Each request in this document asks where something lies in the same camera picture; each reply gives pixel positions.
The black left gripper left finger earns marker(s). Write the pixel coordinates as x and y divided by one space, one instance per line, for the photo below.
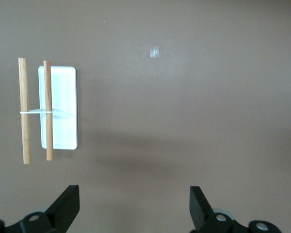
63 208

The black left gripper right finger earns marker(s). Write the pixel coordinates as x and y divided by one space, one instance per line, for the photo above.
198 208

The white rubber band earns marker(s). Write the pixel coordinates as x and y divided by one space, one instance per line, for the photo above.
35 112

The white rectangular tray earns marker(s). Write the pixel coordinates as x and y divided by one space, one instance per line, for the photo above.
63 97

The brown wooden chopstick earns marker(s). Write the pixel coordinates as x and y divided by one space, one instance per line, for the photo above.
48 97
24 97

